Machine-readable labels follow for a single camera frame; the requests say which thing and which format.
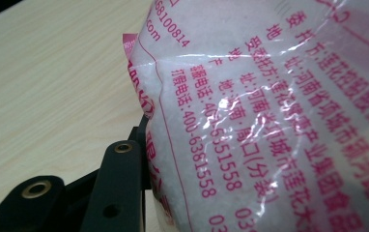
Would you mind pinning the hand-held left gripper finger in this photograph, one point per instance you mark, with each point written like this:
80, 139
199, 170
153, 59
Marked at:
118, 187

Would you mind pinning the pink and white plastic bag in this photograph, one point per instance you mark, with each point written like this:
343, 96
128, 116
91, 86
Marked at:
263, 112

